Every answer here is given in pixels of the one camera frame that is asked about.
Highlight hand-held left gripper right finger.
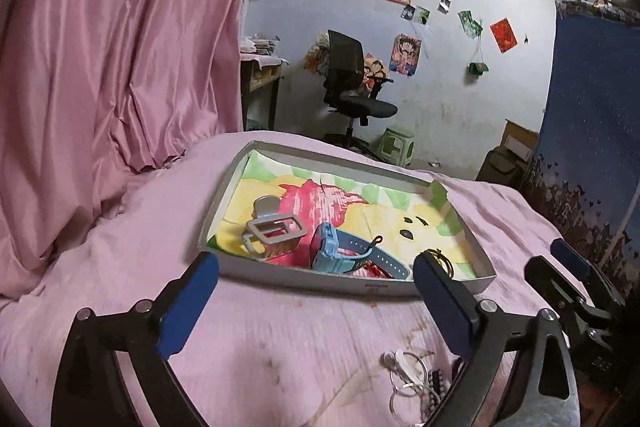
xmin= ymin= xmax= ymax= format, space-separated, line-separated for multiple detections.
xmin=412 ymin=251 xmax=582 ymax=427

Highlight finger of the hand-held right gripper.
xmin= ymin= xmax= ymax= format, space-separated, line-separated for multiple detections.
xmin=550 ymin=237 xmax=626 ymax=306
xmin=525 ymin=256 xmax=614 ymax=334

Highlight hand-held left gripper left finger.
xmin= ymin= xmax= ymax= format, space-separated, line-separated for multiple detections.
xmin=50 ymin=251 xmax=221 ymax=427

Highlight gold ring bracelet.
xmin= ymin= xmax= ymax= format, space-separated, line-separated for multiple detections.
xmin=422 ymin=248 xmax=456 ymax=280

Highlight grey cardboard box tray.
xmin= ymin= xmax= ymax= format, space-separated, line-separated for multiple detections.
xmin=199 ymin=139 xmax=497 ymax=300

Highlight pink bed sheet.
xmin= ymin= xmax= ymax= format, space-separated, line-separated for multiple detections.
xmin=0 ymin=132 xmax=601 ymax=427

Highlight colourful printed paper liner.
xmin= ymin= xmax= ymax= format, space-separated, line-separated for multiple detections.
xmin=207 ymin=148 xmax=487 ymax=280

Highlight dark bag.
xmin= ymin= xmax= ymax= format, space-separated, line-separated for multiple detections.
xmin=475 ymin=147 xmax=532 ymax=194

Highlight grey wrist watch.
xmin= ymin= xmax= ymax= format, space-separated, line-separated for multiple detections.
xmin=241 ymin=196 xmax=307 ymax=262

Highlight cardboard box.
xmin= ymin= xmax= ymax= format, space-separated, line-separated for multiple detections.
xmin=502 ymin=119 xmax=541 ymax=162

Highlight blue wrist watch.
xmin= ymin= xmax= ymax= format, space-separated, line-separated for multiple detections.
xmin=310 ymin=222 xmax=407 ymax=281

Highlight blue printed blanket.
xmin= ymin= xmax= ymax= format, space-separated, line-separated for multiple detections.
xmin=520 ymin=0 xmax=640 ymax=304

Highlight green plastic stool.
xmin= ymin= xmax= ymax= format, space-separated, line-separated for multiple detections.
xmin=377 ymin=127 xmax=416 ymax=166

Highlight black office chair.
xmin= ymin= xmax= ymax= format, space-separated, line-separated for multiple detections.
xmin=320 ymin=29 xmax=399 ymax=148

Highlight wooden desk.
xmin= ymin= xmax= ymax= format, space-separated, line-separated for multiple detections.
xmin=240 ymin=52 xmax=290 ymax=132

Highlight colourful figure poster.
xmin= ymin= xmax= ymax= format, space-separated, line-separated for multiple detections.
xmin=304 ymin=32 xmax=392 ymax=96

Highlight pink curtain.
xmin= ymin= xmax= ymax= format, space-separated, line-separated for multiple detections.
xmin=0 ymin=0 xmax=259 ymax=299

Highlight stack of books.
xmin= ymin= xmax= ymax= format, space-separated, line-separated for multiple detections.
xmin=240 ymin=35 xmax=281 ymax=56

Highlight black beaded bracelet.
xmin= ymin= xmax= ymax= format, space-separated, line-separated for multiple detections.
xmin=425 ymin=369 xmax=447 ymax=409

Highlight red wall card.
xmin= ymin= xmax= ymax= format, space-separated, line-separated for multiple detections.
xmin=490 ymin=19 xmax=519 ymax=54

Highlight cartoon wall poster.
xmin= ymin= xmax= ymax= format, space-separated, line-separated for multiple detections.
xmin=389 ymin=34 xmax=423 ymax=78

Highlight green wall photos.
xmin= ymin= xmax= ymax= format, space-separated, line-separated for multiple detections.
xmin=457 ymin=10 xmax=484 ymax=39

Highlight pair of small wall photos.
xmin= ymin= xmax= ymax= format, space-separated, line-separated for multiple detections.
xmin=400 ymin=4 xmax=431 ymax=26

